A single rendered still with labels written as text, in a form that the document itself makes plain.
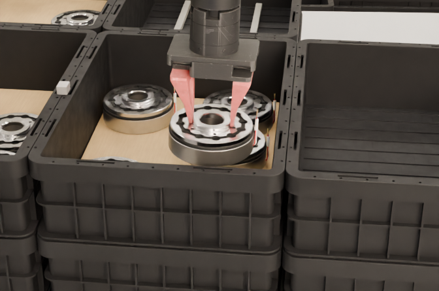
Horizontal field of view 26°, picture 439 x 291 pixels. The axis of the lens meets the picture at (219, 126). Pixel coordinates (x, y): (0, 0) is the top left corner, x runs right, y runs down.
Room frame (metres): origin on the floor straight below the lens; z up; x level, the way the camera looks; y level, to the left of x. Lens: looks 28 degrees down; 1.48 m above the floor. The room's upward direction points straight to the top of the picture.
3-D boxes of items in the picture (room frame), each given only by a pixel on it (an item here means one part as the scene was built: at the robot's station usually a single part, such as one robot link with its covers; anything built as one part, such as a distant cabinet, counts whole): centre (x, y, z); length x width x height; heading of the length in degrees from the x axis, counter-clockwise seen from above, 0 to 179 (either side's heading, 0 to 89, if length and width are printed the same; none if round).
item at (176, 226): (1.13, 0.05, 0.87); 0.40 x 0.30 x 0.11; 174
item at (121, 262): (1.13, 0.05, 0.76); 0.40 x 0.30 x 0.12; 174
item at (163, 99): (1.24, 0.12, 0.86); 0.10 x 0.10 x 0.01
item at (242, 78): (1.02, 0.00, 0.99); 0.07 x 0.07 x 0.09; 83
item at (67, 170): (1.13, 0.05, 0.92); 0.40 x 0.30 x 0.02; 174
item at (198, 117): (1.02, 0.01, 0.94); 0.05 x 0.05 x 0.01
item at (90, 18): (1.55, 0.24, 0.86); 0.05 x 0.05 x 0.01
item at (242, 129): (1.02, 0.01, 0.94); 0.10 x 0.10 x 0.01
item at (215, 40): (1.02, 0.01, 1.06); 0.10 x 0.07 x 0.07; 83
